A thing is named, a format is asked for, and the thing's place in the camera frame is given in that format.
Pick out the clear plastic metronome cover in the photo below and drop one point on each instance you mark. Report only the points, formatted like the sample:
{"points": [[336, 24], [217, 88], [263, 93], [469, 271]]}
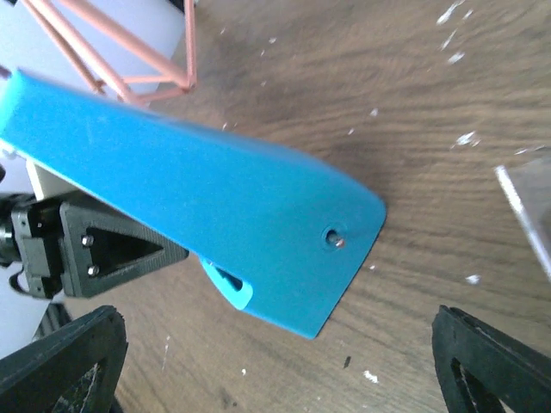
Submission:
{"points": [[527, 189]]}

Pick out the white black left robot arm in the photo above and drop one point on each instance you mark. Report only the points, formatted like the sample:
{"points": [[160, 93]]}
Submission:
{"points": [[9, 251]]}

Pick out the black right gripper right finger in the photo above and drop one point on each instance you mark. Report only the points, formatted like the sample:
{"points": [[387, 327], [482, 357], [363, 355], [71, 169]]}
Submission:
{"points": [[481, 369]]}

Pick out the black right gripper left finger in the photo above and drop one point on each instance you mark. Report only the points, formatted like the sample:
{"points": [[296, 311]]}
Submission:
{"points": [[75, 368]]}

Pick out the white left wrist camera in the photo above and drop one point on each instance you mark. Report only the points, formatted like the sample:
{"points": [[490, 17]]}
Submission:
{"points": [[47, 185]]}

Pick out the blue metronome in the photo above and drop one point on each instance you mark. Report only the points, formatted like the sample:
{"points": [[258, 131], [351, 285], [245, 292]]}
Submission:
{"points": [[279, 233]]}

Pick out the pink music stand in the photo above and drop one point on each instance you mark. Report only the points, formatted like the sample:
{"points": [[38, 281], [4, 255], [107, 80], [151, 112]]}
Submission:
{"points": [[169, 80]]}

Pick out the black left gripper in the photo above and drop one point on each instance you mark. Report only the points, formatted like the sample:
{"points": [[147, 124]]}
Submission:
{"points": [[102, 248]]}

